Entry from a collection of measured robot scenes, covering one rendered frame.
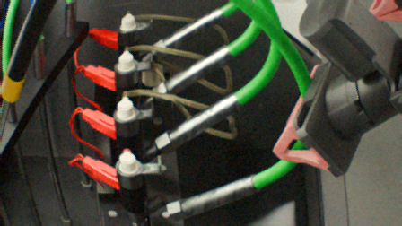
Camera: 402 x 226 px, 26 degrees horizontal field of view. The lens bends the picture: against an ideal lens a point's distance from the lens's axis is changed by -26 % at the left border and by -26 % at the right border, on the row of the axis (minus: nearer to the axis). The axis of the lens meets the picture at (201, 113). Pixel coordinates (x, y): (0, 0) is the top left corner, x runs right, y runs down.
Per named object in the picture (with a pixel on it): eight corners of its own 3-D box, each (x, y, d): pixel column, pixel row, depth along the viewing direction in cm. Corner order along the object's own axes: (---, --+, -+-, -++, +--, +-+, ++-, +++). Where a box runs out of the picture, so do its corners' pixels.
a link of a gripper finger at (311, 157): (239, 150, 91) (304, 117, 83) (274, 86, 95) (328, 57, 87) (291, 195, 93) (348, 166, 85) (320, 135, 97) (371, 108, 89)
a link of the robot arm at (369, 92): (416, 117, 76) (423, 71, 79) (377, 70, 74) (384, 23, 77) (380, 138, 82) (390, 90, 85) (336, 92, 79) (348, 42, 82)
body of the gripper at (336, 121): (290, 136, 84) (339, 110, 78) (327, 50, 89) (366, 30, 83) (334, 181, 85) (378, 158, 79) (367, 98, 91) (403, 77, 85)
